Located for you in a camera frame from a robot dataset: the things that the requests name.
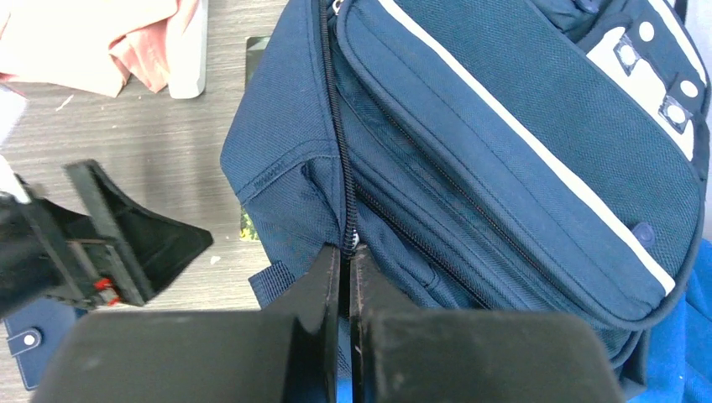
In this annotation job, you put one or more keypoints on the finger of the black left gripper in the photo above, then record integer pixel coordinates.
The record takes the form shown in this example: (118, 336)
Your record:
(146, 251)

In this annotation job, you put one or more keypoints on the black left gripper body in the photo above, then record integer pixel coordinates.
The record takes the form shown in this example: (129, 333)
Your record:
(42, 255)

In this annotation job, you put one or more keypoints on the blue cloth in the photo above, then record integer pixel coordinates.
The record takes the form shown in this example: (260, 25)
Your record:
(679, 363)

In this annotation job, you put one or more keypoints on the pink shorts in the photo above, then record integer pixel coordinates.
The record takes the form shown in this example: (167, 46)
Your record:
(92, 46)

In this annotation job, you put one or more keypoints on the small blue wallet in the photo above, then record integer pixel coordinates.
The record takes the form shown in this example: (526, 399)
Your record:
(35, 332)

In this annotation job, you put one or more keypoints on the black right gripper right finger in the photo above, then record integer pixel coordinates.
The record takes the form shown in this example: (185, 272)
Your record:
(404, 353)

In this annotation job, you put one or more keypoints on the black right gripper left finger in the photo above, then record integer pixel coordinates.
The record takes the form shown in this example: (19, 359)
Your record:
(286, 352)

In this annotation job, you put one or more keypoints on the navy blue backpack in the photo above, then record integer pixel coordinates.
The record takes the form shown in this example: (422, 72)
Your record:
(511, 155)

